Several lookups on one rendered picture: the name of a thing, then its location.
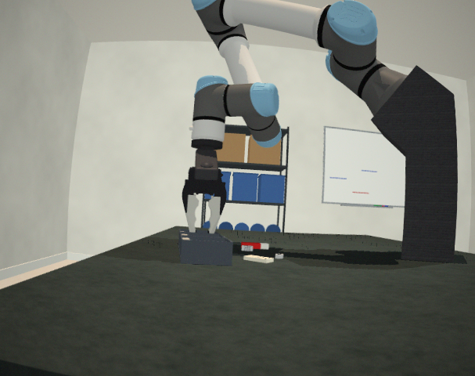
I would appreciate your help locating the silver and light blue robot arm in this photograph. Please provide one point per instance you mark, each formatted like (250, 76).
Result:
(347, 28)

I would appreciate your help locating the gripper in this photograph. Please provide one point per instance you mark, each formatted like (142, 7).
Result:
(212, 187)

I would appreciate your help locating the grey rack of labelled bins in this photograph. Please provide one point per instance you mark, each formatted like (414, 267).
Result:
(206, 250)

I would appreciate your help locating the red and white eraser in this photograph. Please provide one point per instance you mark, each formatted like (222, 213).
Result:
(256, 245)

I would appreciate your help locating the white domino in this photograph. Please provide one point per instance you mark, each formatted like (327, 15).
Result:
(258, 258)

